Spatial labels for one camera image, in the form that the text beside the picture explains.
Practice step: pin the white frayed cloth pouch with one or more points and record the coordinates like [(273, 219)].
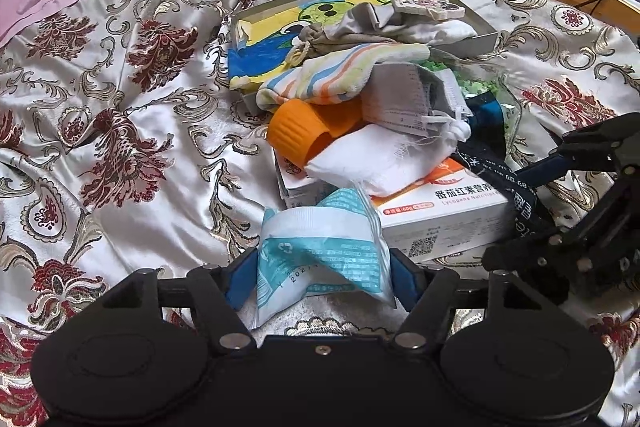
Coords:
[(370, 162)]

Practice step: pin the clear plastic bag green print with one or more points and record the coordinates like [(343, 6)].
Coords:
[(480, 82)]

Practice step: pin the grey white face mask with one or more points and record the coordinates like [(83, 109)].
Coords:
[(395, 102)]

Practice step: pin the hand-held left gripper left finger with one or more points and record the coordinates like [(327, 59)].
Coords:
[(242, 279)]

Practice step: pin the floral satin blanket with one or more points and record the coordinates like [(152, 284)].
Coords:
[(125, 157)]

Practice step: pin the small floral printed block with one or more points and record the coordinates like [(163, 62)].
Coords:
[(425, 7)]

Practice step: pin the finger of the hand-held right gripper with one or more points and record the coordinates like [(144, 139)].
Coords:
[(540, 259), (545, 170)]

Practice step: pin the white orange carton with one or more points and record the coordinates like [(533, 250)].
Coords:
[(450, 222)]

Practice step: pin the blue white plastic packet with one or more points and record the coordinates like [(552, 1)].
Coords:
[(320, 252)]

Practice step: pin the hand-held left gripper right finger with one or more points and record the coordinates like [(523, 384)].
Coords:
[(407, 279)]

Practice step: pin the orange silicone cup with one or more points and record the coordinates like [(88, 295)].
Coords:
[(295, 127)]

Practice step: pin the grey box with cartoon drawing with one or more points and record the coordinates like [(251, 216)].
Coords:
[(260, 57)]

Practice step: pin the small white box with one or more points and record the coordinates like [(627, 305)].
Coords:
[(295, 189)]

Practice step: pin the striped sock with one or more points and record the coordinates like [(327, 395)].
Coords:
[(340, 72)]

